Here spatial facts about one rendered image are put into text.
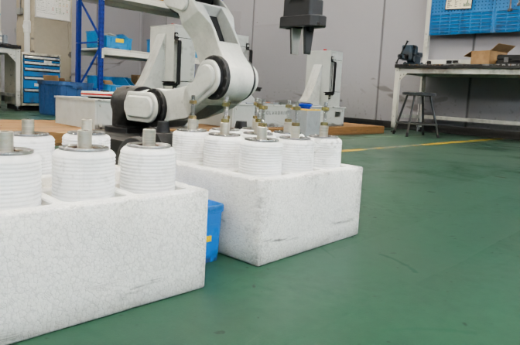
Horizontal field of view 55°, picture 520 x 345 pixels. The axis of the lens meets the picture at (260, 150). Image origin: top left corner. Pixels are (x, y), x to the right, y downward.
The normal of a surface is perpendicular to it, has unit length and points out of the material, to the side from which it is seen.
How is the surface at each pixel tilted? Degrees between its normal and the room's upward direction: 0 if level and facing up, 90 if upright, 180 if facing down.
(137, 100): 90
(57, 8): 90
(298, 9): 90
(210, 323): 0
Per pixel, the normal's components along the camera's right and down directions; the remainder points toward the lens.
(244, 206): -0.67, 0.05
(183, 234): 0.70, 0.11
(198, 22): -0.53, 0.44
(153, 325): 0.05, -0.99
